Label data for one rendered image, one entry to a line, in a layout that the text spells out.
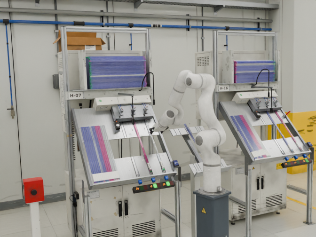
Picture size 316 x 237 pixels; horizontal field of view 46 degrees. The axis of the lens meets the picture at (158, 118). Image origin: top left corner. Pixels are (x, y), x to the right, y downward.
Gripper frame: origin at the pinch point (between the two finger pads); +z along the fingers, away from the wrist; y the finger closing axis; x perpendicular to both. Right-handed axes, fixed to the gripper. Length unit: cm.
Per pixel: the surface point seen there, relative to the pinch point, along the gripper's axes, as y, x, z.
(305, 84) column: -298, -90, 95
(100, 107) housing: 37, -32, 12
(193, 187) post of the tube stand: -31, 45, 22
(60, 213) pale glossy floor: 57, 14, 171
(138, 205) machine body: 11, 46, 48
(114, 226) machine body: 34, 57, 56
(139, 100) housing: 2.9, -34.4, 9.1
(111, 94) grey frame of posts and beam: 25, -44, 11
